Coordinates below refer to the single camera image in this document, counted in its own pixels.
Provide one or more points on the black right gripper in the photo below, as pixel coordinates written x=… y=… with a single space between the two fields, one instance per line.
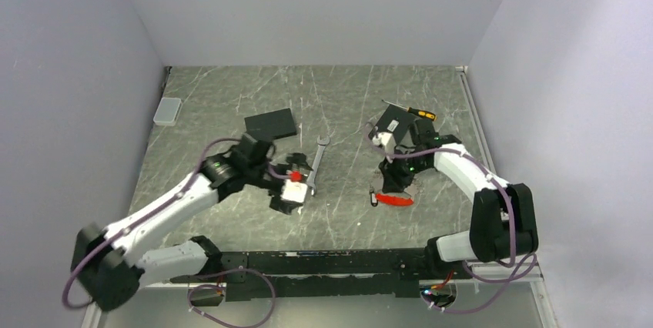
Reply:
x=393 y=179

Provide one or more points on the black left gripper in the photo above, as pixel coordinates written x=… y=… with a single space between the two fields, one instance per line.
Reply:
x=296 y=161

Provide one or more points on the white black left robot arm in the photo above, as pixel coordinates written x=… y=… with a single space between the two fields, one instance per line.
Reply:
x=113 y=262

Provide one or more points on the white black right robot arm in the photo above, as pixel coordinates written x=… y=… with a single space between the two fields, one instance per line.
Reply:
x=502 y=223

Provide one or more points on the silver open-end wrench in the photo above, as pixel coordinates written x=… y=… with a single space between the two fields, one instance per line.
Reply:
x=322 y=143

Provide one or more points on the black flat box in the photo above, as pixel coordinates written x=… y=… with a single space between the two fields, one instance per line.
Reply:
x=279 y=124

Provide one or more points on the black box with label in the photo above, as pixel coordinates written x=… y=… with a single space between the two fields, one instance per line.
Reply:
x=395 y=122

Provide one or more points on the yellow black screwdriver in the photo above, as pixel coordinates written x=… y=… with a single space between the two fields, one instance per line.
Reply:
x=424 y=114

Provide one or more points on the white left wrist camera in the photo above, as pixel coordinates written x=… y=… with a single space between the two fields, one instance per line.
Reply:
x=294 y=188

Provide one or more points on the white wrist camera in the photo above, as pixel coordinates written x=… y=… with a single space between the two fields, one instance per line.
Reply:
x=294 y=188
x=385 y=141

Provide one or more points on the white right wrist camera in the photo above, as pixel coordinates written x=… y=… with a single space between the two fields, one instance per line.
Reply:
x=385 y=141

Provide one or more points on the aluminium frame rail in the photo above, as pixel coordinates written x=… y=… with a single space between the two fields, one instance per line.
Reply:
x=437 y=289

